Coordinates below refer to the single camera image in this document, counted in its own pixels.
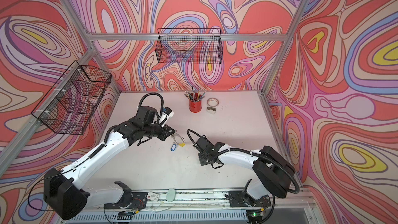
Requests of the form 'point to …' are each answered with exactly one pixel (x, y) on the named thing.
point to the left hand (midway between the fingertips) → (176, 130)
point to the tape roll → (212, 101)
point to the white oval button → (170, 195)
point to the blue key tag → (173, 147)
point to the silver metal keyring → (173, 135)
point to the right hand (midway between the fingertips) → (208, 161)
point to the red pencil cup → (195, 107)
